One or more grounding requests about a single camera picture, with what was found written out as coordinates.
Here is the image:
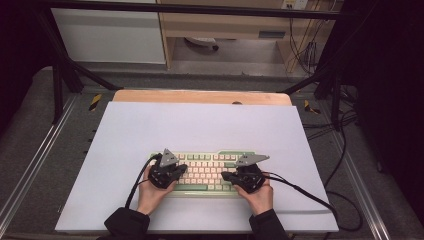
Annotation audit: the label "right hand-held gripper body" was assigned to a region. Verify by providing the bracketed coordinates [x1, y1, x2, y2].
[233, 153, 270, 194]

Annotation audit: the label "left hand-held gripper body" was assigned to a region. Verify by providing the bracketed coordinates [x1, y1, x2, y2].
[148, 148, 183, 190]

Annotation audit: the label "green and cream keyboard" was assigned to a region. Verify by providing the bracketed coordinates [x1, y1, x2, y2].
[148, 150, 259, 198]

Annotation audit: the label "person's right hand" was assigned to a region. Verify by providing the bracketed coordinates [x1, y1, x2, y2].
[233, 181, 274, 217]

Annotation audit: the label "person's left hand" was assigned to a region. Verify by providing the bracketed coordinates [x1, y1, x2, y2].
[136, 173, 178, 216]

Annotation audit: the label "white table mat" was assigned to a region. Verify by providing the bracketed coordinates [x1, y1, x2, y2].
[54, 101, 340, 233]

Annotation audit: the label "yellow black hazard tape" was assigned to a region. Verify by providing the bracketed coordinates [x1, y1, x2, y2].
[303, 99, 321, 115]
[88, 93, 103, 112]

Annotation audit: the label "black metal stand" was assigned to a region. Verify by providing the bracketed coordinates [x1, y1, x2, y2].
[281, 66, 345, 132]
[34, 9, 124, 125]

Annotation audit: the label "office chair base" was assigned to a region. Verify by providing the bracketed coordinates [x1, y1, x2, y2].
[184, 37, 220, 52]

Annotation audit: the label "light wooden desk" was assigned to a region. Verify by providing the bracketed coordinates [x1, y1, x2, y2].
[156, 0, 334, 73]

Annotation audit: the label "white cabinet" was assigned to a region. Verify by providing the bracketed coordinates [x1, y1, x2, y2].
[51, 8, 167, 65]

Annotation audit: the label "black metal crossbar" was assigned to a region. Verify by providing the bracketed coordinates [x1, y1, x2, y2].
[39, 1, 348, 20]

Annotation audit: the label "black curtain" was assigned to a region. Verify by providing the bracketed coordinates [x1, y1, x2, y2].
[343, 0, 424, 214]
[0, 0, 54, 138]

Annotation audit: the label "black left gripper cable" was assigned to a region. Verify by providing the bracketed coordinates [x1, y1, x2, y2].
[124, 153, 163, 210]

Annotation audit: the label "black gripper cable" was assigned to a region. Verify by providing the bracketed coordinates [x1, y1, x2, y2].
[124, 153, 163, 210]
[260, 171, 364, 233]

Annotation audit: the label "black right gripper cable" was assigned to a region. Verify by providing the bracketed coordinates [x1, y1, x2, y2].
[260, 171, 364, 233]

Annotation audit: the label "black floor cables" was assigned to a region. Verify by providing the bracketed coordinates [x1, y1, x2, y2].
[301, 109, 358, 142]

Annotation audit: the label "aluminium floor rail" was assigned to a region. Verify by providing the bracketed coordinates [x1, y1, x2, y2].
[0, 95, 78, 228]
[333, 132, 392, 240]

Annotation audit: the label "hanging black cables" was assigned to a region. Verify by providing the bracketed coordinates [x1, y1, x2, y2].
[289, 16, 322, 75]

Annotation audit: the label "white wall socket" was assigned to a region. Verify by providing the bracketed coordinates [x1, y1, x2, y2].
[281, 0, 309, 10]

